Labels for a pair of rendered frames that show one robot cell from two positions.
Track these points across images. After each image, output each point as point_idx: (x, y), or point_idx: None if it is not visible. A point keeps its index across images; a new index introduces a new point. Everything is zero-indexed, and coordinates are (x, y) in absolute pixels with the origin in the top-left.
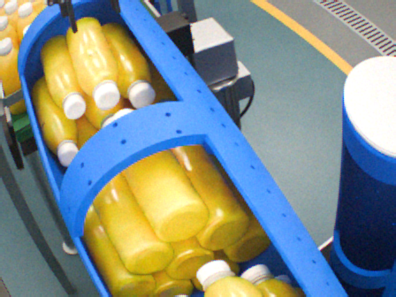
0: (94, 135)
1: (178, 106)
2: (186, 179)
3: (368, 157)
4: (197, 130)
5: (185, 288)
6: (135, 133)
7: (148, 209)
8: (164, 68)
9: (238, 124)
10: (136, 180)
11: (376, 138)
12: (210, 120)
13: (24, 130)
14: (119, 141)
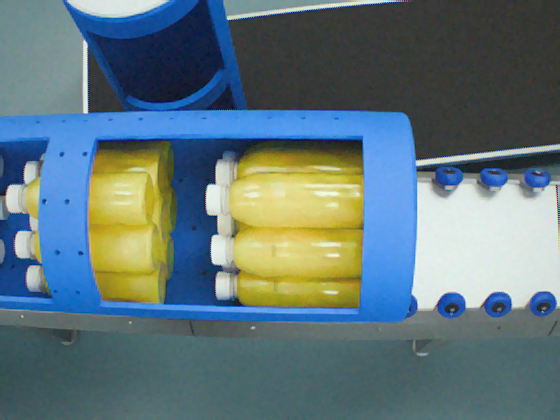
0: (39, 226)
1: (55, 143)
2: (114, 173)
3: (146, 23)
4: (89, 140)
5: (170, 241)
6: (66, 188)
7: (125, 216)
8: (1, 135)
9: None
10: (91, 213)
11: (142, 2)
12: (79, 126)
13: None
14: (65, 204)
